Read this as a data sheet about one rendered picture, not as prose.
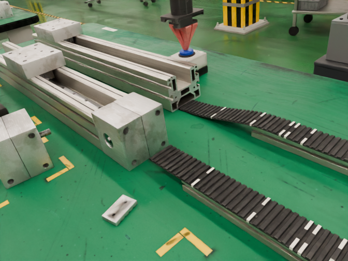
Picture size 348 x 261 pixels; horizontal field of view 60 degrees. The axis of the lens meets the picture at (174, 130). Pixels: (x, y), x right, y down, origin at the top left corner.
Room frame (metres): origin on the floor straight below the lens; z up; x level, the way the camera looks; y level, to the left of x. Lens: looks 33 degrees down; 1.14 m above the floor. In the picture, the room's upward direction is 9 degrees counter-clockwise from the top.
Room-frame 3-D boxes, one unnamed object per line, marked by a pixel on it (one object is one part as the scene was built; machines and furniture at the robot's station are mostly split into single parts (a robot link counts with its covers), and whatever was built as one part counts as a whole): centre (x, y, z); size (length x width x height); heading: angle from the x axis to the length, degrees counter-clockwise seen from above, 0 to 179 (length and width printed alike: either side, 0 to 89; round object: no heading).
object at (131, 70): (0.96, 0.21, 0.82); 0.80 x 0.10 x 0.09; 38
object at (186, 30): (0.83, -0.08, 0.90); 0.07 x 0.07 x 0.09; 38
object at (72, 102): (0.84, 0.36, 0.82); 0.80 x 0.10 x 0.09; 38
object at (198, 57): (0.82, -0.06, 0.81); 0.10 x 0.08 x 0.06; 128
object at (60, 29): (1.16, 0.36, 0.87); 0.16 x 0.11 x 0.07; 38
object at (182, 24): (0.81, -0.06, 0.90); 0.07 x 0.07 x 0.09; 38
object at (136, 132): (0.50, 0.07, 0.83); 0.12 x 0.09 x 0.10; 128
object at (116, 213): (0.33, 0.10, 0.78); 0.05 x 0.03 x 0.01; 142
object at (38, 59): (0.84, 0.36, 0.87); 0.16 x 0.11 x 0.07; 38
